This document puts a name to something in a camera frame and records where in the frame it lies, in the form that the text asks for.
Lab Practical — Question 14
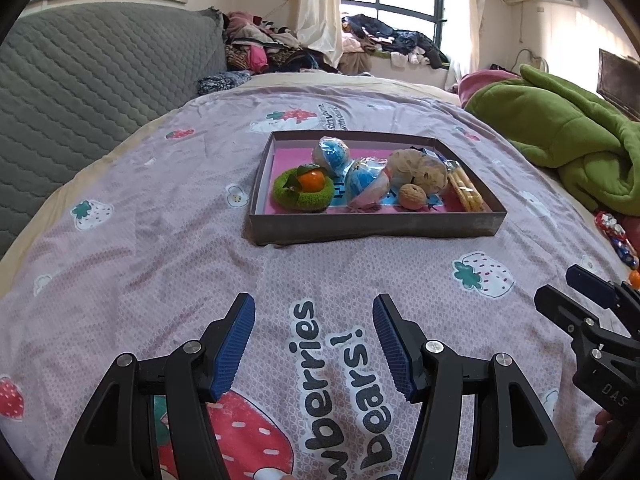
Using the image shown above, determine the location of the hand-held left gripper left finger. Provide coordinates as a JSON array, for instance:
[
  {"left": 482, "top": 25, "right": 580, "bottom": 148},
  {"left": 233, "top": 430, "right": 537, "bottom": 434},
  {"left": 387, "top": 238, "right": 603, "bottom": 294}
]
[{"left": 54, "top": 292, "right": 257, "bottom": 480}]

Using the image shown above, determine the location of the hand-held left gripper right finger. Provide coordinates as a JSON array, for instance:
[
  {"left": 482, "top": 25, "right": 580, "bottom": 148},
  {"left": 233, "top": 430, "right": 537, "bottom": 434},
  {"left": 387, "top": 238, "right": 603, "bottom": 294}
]
[{"left": 372, "top": 294, "right": 578, "bottom": 480}]

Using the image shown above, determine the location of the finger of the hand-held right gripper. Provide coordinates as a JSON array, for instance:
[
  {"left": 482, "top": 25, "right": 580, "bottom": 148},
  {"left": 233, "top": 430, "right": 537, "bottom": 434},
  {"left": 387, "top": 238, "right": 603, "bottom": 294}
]
[
  {"left": 566, "top": 264, "right": 640, "bottom": 333},
  {"left": 534, "top": 285, "right": 628, "bottom": 356}
]

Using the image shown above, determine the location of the shallow grey cardboard box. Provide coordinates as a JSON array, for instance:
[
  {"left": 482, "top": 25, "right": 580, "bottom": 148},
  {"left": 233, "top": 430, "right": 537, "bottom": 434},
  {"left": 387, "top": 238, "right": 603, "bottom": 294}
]
[{"left": 248, "top": 131, "right": 508, "bottom": 247}]

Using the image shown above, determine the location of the yellow snack packet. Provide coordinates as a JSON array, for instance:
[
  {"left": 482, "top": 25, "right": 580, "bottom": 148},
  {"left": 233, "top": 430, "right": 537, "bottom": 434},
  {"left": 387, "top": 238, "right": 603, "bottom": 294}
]
[{"left": 445, "top": 160, "right": 488, "bottom": 212}]

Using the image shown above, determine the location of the brown walnut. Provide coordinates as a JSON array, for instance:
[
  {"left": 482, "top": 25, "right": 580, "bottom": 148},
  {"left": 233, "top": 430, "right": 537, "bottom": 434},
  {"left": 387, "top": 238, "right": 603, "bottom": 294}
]
[{"left": 398, "top": 183, "right": 428, "bottom": 209}]

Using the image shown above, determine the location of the green fluffy hair ring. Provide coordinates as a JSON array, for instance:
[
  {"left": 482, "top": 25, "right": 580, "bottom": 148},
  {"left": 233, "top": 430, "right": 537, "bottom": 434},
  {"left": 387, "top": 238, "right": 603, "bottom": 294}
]
[{"left": 271, "top": 166, "right": 336, "bottom": 211}]

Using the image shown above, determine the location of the egg-shaped toy packet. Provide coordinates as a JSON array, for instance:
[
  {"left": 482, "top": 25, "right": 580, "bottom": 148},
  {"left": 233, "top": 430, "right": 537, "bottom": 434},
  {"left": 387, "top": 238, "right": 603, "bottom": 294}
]
[
  {"left": 312, "top": 136, "right": 353, "bottom": 177},
  {"left": 347, "top": 157, "right": 393, "bottom": 211}
]

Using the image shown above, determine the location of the beige plush toy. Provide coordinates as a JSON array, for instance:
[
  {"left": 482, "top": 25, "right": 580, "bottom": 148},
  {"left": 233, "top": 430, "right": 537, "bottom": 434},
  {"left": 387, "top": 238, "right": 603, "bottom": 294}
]
[{"left": 387, "top": 148, "right": 449, "bottom": 193}]

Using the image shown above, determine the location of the tangerine with green leaves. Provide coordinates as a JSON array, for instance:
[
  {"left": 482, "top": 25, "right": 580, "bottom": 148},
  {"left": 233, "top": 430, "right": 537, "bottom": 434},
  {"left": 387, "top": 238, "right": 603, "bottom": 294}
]
[{"left": 285, "top": 166, "right": 327, "bottom": 193}]

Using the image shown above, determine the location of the person's right hand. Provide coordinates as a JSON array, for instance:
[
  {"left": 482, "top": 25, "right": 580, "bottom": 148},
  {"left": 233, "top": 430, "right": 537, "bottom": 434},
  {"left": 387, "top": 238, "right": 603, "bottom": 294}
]
[{"left": 594, "top": 408, "right": 617, "bottom": 443}]

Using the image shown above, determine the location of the dark blue candy packet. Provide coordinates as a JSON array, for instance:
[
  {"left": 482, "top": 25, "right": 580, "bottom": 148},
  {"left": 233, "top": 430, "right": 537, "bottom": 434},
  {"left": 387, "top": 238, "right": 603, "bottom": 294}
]
[{"left": 610, "top": 235, "right": 640, "bottom": 267}]

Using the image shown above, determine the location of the strawberry printed bedsheet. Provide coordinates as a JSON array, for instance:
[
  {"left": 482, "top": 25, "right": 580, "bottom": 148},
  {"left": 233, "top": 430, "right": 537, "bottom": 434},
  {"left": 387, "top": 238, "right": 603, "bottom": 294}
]
[{"left": 0, "top": 89, "right": 640, "bottom": 480}]

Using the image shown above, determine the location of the green fleece blanket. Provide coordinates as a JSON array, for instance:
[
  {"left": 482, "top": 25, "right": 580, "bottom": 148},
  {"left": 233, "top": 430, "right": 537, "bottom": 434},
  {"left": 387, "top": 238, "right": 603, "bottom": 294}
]
[{"left": 464, "top": 64, "right": 640, "bottom": 217}]

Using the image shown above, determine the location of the pink and blue book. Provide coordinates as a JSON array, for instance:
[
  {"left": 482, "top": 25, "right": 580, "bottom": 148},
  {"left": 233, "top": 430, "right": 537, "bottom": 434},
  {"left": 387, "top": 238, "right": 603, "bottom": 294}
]
[{"left": 270, "top": 147, "right": 466, "bottom": 213}]

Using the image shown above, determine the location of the black television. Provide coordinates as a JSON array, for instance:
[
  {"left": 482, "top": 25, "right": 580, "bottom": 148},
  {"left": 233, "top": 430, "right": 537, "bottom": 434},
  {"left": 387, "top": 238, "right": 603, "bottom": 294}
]
[{"left": 597, "top": 49, "right": 640, "bottom": 121}]

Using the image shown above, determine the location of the dark floral cloth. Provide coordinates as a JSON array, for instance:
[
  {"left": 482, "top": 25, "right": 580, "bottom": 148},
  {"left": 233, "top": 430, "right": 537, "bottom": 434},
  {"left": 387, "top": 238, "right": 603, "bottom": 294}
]
[{"left": 197, "top": 71, "right": 252, "bottom": 96}]

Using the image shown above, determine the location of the cream mattress sheet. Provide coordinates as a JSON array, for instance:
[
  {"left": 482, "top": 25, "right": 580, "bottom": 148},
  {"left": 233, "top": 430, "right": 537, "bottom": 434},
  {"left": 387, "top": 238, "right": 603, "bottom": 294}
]
[{"left": 0, "top": 72, "right": 640, "bottom": 311}]

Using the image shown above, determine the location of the narrow white curtain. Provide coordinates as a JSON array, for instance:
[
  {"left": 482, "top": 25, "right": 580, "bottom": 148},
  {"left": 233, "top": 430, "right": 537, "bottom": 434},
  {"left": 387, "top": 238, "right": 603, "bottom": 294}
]
[{"left": 460, "top": 0, "right": 488, "bottom": 76}]

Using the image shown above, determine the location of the pile of mixed clothes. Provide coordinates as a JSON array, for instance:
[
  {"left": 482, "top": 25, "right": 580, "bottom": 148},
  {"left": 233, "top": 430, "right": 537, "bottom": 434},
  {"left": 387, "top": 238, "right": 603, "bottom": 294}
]
[{"left": 222, "top": 10, "right": 343, "bottom": 73}]

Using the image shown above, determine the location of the grey quilted headboard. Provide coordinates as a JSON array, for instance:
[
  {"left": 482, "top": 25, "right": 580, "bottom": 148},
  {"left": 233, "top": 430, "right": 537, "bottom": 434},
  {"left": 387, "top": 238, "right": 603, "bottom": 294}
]
[{"left": 0, "top": 2, "right": 228, "bottom": 261}]

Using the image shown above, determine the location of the black framed window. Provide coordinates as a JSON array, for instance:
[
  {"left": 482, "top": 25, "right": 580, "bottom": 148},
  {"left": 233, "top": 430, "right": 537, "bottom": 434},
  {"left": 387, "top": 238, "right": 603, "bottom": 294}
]
[{"left": 340, "top": 0, "right": 468, "bottom": 48}]

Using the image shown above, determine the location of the pile of dark clothes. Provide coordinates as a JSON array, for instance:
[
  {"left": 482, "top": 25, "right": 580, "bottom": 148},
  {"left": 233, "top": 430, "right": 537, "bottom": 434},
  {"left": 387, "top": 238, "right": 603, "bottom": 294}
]
[{"left": 341, "top": 14, "right": 451, "bottom": 68}]

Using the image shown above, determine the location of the wide white curtain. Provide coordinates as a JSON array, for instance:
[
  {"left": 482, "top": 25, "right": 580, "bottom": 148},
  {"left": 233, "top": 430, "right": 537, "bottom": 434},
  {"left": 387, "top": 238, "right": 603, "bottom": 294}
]
[{"left": 295, "top": 0, "right": 343, "bottom": 68}]

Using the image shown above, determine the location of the white cable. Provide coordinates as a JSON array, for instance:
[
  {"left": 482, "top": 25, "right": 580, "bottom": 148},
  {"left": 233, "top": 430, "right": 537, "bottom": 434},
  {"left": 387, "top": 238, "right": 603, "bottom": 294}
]
[{"left": 515, "top": 49, "right": 549, "bottom": 73}]

